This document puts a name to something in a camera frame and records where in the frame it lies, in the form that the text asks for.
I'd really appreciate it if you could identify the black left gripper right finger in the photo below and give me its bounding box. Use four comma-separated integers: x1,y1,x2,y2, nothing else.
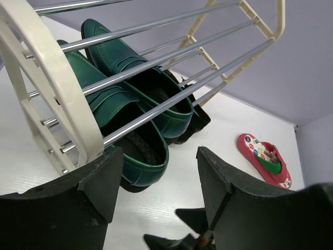
197,147,332,249

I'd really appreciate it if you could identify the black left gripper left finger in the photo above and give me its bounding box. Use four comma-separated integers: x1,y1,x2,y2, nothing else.
1,147,123,249

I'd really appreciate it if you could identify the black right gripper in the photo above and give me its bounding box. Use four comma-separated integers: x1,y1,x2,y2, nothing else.
144,208,216,249

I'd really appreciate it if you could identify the cream metal shoe rack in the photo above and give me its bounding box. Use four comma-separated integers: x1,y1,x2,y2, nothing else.
1,1,285,174

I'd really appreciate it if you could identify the pink sandal far right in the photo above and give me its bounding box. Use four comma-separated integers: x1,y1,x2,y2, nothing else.
236,133,292,190

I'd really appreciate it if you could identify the green loafer front one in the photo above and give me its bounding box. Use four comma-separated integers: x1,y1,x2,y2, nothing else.
65,51,169,193

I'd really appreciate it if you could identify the green loafer one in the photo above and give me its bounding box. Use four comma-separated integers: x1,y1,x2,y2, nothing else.
65,51,169,193
81,19,194,144

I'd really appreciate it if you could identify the green loafer rear one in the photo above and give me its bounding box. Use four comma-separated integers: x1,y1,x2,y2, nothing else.
81,19,194,144

